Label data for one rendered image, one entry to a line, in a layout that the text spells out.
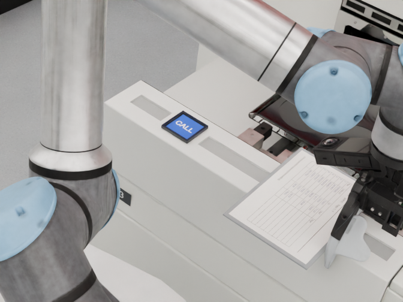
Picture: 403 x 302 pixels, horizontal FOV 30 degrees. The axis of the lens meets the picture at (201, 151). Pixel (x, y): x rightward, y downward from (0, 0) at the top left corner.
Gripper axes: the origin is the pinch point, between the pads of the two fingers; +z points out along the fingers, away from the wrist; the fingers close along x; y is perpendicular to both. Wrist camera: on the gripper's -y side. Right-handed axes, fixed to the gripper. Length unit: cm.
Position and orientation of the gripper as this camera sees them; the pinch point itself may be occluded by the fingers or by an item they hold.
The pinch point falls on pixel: (348, 237)
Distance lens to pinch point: 115.0
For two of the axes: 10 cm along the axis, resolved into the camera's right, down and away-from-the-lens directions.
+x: 6.2, -4.7, 6.3
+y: 7.7, 4.8, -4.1
